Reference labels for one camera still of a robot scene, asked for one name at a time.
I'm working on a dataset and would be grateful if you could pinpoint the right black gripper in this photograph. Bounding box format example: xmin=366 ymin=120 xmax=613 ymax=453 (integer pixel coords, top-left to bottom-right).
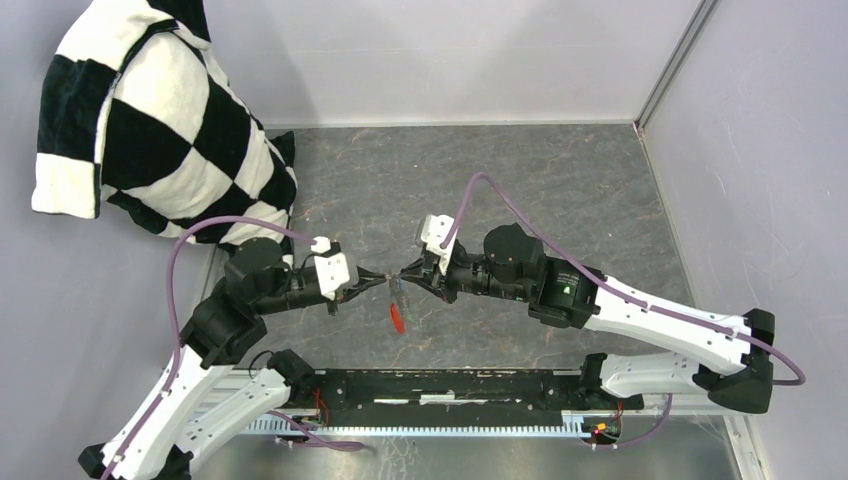
xmin=400 ymin=243 xmax=529 ymax=304

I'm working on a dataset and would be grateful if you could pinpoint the metal key holder red handle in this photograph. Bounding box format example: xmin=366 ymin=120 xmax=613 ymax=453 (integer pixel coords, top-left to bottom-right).
xmin=387 ymin=274 xmax=414 ymax=334

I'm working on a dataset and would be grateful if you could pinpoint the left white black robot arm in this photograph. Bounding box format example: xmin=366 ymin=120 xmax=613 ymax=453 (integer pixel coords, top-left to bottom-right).
xmin=79 ymin=237 xmax=387 ymax=479

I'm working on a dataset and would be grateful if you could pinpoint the black white checkered cloth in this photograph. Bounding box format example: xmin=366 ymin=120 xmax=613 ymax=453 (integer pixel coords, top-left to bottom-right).
xmin=31 ymin=1 xmax=297 ymax=250

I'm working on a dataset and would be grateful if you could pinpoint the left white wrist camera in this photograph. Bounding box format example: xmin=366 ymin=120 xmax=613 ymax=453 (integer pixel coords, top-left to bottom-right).
xmin=310 ymin=236 xmax=359 ymax=301

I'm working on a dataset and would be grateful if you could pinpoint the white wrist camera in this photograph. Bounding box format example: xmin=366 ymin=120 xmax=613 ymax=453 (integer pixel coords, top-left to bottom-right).
xmin=417 ymin=214 xmax=456 ymax=275
xmin=310 ymin=236 xmax=359 ymax=301

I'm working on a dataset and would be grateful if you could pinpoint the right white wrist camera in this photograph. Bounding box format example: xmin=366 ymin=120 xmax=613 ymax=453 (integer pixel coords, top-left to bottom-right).
xmin=417 ymin=214 xmax=456 ymax=275

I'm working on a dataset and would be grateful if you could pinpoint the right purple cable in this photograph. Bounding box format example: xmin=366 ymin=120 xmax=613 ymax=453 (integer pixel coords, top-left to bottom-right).
xmin=439 ymin=172 xmax=807 ymax=452

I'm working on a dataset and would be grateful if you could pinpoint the purple cable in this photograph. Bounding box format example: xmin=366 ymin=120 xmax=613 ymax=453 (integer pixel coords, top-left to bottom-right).
xmin=439 ymin=172 xmax=807 ymax=452
xmin=99 ymin=215 xmax=369 ymax=480

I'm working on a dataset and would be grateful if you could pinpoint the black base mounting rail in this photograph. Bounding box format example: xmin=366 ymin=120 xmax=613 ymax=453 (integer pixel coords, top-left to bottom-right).
xmin=281 ymin=369 xmax=645 ymax=428

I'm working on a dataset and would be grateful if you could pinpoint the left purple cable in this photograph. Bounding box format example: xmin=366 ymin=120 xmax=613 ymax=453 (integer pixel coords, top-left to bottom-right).
xmin=99 ymin=215 xmax=369 ymax=480

